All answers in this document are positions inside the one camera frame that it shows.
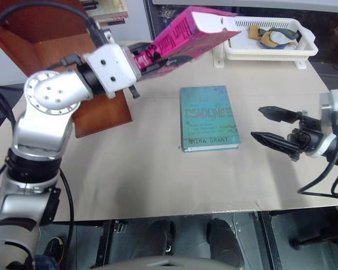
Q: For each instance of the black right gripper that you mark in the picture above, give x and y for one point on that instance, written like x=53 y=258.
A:
x=308 y=135

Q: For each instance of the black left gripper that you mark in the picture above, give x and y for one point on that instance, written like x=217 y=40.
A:
x=150 y=73

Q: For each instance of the pink hardcover book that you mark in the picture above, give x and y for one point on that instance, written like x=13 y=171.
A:
x=186 y=33

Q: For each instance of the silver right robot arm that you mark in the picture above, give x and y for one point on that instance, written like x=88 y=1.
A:
x=336 y=147

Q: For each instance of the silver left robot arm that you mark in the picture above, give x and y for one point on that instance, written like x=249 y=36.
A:
x=39 y=126

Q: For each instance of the cream paperback book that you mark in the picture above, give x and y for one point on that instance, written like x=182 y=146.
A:
x=110 y=17

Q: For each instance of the teal Deadline book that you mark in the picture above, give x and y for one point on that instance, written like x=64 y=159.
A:
x=209 y=118

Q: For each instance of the yellowish paperback book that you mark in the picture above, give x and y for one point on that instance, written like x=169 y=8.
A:
x=114 y=6

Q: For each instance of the brown wooden bookshelf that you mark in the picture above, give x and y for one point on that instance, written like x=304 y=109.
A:
x=45 y=36

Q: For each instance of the white plastic slotted tray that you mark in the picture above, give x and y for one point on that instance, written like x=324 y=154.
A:
x=270 y=54

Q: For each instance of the items inside basket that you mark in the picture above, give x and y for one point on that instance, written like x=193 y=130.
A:
x=274 y=40

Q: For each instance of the dark green cloth piece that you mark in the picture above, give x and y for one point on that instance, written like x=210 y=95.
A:
x=288 y=34

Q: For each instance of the yellow cloth piece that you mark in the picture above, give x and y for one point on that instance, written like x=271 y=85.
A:
x=255 y=32

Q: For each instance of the dark rounded robot foot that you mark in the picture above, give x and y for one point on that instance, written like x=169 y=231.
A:
x=222 y=237
x=159 y=239

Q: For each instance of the black chair base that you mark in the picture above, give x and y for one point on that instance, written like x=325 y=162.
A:
x=312 y=244

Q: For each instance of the grey robot torso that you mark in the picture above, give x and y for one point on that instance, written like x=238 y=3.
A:
x=169 y=264

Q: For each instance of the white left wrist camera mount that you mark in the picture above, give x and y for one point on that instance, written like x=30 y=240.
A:
x=110 y=67

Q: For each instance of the black table frame leg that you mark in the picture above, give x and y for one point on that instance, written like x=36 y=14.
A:
x=270 y=242
x=108 y=242

